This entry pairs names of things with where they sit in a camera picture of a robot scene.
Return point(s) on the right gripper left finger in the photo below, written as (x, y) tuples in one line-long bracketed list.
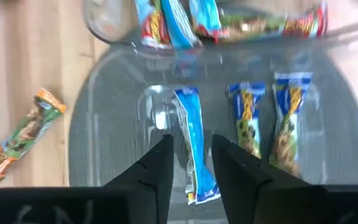
[(135, 202)]

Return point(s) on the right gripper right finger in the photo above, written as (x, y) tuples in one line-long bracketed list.
[(259, 202)]

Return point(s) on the dark blue yellow granola bar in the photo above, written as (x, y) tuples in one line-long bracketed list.
[(291, 118), (247, 118)]

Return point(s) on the orange green granola bar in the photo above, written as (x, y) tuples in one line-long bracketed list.
[(26, 130)]

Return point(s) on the grey round mat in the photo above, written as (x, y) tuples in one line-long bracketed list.
[(79, 140)]

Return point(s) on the clear plastic bin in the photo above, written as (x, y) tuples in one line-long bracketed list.
[(154, 102), (110, 18)]

